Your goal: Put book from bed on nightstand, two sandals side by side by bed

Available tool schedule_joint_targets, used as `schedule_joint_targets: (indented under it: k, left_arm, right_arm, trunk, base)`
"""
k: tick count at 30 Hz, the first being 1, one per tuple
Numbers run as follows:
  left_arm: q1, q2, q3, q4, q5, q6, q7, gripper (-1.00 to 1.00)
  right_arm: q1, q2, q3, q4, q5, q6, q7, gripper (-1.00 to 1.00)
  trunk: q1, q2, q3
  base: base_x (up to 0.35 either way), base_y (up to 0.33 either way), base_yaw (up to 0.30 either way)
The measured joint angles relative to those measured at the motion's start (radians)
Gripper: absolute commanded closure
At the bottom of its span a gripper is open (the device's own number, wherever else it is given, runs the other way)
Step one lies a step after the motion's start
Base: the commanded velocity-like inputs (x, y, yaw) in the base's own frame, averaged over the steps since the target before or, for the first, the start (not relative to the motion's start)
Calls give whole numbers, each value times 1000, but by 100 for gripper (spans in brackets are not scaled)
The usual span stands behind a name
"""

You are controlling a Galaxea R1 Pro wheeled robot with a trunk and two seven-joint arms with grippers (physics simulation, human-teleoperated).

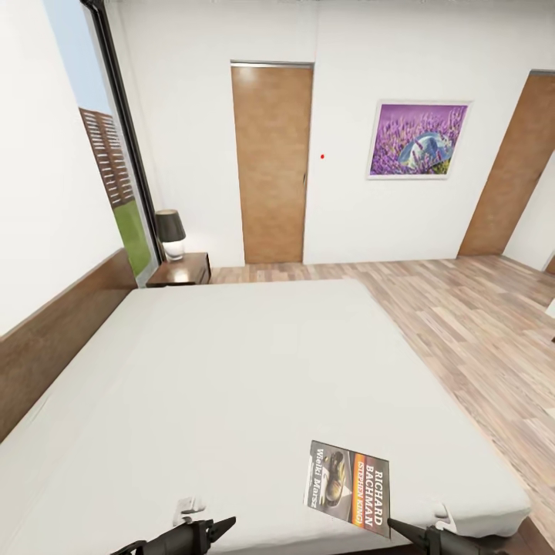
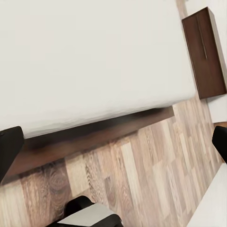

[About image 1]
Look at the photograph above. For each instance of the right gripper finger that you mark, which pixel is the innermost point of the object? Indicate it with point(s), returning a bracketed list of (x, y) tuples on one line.
[(416, 535)]

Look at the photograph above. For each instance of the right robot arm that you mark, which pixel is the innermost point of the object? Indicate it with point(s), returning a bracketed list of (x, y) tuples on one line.
[(441, 538)]

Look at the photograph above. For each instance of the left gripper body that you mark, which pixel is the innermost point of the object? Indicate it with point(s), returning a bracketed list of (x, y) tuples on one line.
[(186, 539)]

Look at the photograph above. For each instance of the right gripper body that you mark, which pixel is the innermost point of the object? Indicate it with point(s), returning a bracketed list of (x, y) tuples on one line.
[(445, 542)]

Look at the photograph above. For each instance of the fixed window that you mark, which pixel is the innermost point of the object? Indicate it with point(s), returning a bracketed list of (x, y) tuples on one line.
[(81, 29)]

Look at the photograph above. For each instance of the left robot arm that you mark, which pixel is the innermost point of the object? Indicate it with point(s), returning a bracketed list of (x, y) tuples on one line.
[(188, 537)]

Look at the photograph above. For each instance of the table lamp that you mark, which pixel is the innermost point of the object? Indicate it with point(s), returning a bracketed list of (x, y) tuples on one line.
[(170, 232)]

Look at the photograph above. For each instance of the hardback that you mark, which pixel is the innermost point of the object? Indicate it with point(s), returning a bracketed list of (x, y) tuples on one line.
[(349, 485)]

